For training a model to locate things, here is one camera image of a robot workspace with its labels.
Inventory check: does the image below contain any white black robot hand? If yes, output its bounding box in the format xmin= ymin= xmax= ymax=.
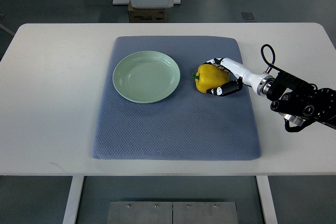
xmin=203 ymin=58 xmax=275 ymax=97

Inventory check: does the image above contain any yellow bell pepper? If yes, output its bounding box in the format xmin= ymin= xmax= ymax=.
xmin=192 ymin=64 xmax=229 ymax=93

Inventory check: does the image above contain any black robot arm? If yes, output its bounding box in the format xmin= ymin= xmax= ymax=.
xmin=263 ymin=71 xmax=335 ymax=133

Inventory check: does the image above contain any light green plate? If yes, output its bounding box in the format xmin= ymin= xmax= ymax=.
xmin=112 ymin=51 xmax=181 ymax=103

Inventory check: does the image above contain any metal floor plate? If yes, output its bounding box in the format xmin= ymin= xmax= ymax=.
xmin=107 ymin=201 xmax=238 ymax=223

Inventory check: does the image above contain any grey floor outlet cover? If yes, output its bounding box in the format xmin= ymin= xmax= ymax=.
xmin=241 ymin=12 xmax=256 ymax=20

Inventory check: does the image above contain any blue quilted mat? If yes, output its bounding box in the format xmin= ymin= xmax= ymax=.
xmin=91 ymin=36 xmax=261 ymax=161

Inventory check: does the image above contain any cardboard box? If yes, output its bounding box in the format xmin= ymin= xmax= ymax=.
xmin=128 ymin=3 xmax=166 ymax=23

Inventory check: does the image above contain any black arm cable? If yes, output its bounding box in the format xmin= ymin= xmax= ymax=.
xmin=260 ymin=44 xmax=280 ymax=74

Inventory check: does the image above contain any white table frame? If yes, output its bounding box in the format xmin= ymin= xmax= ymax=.
xmin=63 ymin=176 xmax=280 ymax=223

